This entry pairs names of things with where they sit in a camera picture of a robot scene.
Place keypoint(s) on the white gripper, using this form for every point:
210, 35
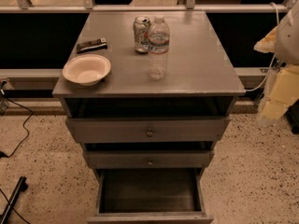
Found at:
289, 36

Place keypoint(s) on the clear plastic water bottle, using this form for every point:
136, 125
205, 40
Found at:
159, 39

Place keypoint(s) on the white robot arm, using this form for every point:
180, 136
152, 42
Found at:
287, 39

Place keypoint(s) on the grey top drawer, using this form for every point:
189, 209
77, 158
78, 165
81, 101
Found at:
147, 130

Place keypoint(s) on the grey wooden drawer cabinet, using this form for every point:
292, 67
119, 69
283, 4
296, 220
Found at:
200, 80

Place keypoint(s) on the grey middle drawer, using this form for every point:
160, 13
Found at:
147, 159

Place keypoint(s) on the grey open bottom drawer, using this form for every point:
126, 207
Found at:
150, 196

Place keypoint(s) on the silver soda can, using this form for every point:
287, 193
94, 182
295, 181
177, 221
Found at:
141, 26

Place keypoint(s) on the dark snack bar wrapper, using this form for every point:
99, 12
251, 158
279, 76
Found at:
91, 45

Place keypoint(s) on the white paper bowl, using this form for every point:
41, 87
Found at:
87, 70

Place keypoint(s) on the black metal stand leg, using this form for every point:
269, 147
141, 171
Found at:
20, 187

